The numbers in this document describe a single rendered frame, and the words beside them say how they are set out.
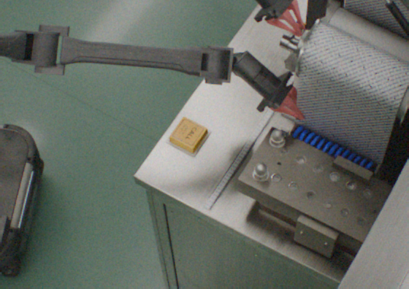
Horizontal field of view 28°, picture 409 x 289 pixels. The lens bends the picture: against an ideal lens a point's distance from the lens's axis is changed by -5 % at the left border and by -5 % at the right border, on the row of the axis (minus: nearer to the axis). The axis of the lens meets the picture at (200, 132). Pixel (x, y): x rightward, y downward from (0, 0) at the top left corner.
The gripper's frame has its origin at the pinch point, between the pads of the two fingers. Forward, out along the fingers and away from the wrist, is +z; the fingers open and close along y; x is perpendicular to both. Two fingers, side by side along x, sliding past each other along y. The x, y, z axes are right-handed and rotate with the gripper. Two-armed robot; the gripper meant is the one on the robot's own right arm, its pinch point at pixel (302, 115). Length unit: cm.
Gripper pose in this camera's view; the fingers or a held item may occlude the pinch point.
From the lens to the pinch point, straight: 199.9
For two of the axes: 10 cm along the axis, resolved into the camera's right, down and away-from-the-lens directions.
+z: 7.5, 6.3, 1.9
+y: -5.2, 7.4, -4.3
